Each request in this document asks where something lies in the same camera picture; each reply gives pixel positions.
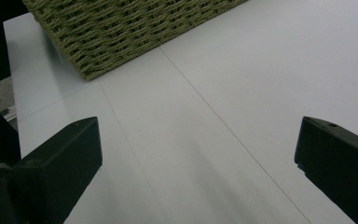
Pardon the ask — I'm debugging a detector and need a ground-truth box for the green woven basket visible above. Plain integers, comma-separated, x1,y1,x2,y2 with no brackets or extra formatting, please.
21,0,250,82

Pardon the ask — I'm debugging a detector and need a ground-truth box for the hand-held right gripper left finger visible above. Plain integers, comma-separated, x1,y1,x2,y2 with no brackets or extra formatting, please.
12,116,103,224

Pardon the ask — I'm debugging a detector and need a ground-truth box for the aluminium frame rail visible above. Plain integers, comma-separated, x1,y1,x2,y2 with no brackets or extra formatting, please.
2,105,18,123

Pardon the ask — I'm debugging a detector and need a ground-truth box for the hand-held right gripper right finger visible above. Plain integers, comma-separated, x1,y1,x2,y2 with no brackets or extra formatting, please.
294,116,358,224

